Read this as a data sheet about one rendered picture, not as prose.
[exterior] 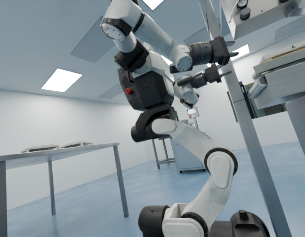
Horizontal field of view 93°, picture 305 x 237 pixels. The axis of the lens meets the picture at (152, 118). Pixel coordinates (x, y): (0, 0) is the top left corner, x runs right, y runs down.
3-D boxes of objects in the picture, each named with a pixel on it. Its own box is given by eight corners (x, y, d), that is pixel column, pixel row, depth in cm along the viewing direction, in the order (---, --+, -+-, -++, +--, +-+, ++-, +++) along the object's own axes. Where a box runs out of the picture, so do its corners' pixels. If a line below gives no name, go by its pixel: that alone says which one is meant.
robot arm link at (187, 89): (202, 91, 90) (186, 98, 96) (199, 77, 94) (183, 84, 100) (196, 83, 81) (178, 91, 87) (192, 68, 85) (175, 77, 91)
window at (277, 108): (236, 123, 498) (226, 91, 519) (236, 123, 499) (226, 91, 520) (289, 111, 418) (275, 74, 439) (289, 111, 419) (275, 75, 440)
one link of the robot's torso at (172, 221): (164, 246, 72) (158, 217, 74) (176, 223, 90) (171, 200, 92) (207, 250, 63) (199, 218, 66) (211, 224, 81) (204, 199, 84)
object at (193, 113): (192, 134, 336) (186, 109, 348) (194, 134, 345) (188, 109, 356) (202, 132, 323) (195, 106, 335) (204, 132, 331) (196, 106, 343)
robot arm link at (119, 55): (108, 48, 66) (118, 60, 80) (123, 61, 65) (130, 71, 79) (125, 28, 66) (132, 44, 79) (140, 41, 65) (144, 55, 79)
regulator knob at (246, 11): (242, 17, 55) (238, 7, 55) (241, 21, 57) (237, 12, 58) (252, 11, 53) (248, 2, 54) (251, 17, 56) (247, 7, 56)
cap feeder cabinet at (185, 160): (177, 174, 316) (169, 139, 330) (188, 167, 362) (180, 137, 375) (205, 172, 280) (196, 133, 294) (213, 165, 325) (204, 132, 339)
